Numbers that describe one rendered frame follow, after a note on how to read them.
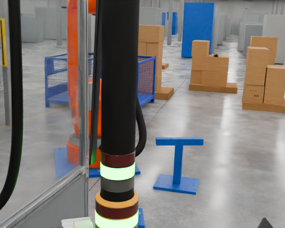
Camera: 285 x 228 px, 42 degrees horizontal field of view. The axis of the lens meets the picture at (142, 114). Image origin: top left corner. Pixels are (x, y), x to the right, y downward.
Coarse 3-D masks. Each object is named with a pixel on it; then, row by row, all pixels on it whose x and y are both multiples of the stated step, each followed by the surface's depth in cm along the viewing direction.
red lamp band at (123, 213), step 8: (96, 208) 36; (104, 208) 35; (112, 208) 35; (120, 208) 35; (128, 208) 36; (136, 208) 36; (104, 216) 36; (112, 216) 35; (120, 216) 35; (128, 216) 36
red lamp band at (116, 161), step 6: (102, 156) 35; (108, 156) 35; (114, 156) 34; (120, 156) 34; (126, 156) 35; (132, 156) 35; (102, 162) 35; (108, 162) 35; (114, 162) 34; (120, 162) 34; (126, 162) 35; (132, 162) 35
